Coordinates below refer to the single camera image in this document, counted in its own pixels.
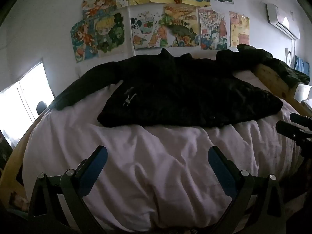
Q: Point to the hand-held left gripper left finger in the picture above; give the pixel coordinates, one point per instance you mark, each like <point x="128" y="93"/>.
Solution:
<point x="93" y="173"/>

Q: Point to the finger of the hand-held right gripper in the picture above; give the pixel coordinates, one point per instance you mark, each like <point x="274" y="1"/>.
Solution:
<point x="292" y="132"/>
<point x="301" y="120"/>

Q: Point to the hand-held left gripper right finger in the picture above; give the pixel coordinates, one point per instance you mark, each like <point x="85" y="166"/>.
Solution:
<point x="220" y="173"/>

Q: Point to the black jacket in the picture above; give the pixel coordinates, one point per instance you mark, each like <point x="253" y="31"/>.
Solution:
<point x="175" y="92"/>

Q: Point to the white box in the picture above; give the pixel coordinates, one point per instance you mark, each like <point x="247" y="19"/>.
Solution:
<point x="303" y="92"/>

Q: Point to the blue cloth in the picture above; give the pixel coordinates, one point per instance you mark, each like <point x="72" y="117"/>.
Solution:
<point x="302" y="65"/>

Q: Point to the dark green garment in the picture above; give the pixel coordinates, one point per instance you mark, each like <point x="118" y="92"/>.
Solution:
<point x="280" y="65"/>

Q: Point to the white air conditioner pipe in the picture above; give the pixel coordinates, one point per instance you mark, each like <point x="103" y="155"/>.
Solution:
<point x="293" y="51"/>

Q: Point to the dark round object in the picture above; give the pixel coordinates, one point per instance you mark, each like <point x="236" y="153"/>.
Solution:
<point x="42" y="107"/>

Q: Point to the window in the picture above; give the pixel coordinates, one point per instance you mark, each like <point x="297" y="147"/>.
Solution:
<point x="26" y="97"/>

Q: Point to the white air conditioner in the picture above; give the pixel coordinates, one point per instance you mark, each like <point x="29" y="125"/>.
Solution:
<point x="280" y="17"/>

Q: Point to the wooden bed frame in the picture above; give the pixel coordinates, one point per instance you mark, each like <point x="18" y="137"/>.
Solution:
<point x="270" y="78"/>

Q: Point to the pink pigs wall poster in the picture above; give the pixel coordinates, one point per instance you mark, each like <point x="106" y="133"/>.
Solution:
<point x="239" y="29"/>

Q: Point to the busy town wall poster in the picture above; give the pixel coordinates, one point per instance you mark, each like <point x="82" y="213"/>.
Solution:
<point x="212" y="29"/>

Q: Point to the swimming girl wall poster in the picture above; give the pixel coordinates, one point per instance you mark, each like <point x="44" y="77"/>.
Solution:
<point x="81" y="41"/>

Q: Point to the blond figure green wall poster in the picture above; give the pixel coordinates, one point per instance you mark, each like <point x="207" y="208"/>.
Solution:
<point x="109" y="34"/>

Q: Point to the white wall conduit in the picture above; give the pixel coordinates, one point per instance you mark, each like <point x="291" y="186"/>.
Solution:
<point x="130" y="29"/>

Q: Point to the white fish wall poster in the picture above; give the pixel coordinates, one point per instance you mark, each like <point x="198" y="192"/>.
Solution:
<point x="145" y="29"/>

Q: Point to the yellow landscape wall poster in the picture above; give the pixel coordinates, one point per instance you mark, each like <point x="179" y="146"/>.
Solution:
<point x="181" y="24"/>

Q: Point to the orange-haired girl wall poster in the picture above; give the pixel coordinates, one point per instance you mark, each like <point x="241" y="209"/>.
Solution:
<point x="98" y="4"/>

